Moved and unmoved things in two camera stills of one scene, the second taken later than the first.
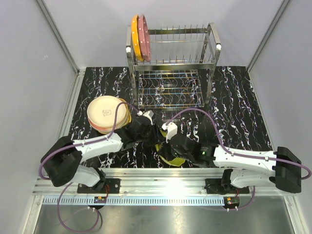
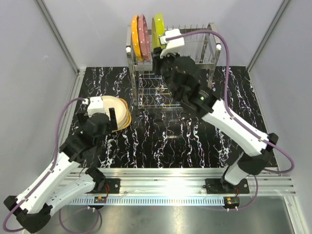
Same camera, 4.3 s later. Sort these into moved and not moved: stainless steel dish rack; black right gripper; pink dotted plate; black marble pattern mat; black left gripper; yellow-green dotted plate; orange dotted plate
Moved: black left gripper; black right gripper; yellow-green dotted plate
Not moved: pink dotted plate; orange dotted plate; black marble pattern mat; stainless steel dish rack
